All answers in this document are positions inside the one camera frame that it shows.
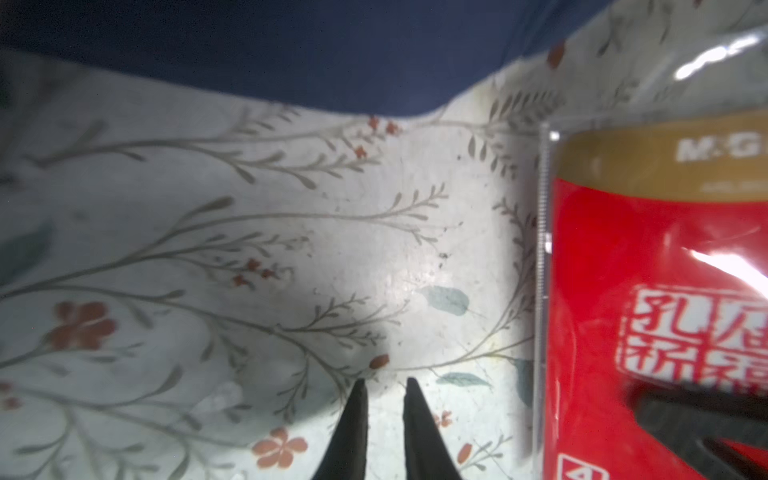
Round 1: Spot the navy blue student backpack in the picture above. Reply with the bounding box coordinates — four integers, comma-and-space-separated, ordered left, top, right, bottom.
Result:
1, 0, 605, 117

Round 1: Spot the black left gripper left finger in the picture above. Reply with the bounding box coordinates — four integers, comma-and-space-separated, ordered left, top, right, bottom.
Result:
312, 379, 369, 480

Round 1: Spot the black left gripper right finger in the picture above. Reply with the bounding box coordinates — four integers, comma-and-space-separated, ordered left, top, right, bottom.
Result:
403, 377, 461, 480

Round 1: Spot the red card pack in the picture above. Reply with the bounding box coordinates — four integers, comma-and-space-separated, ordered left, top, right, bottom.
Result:
534, 108, 767, 479

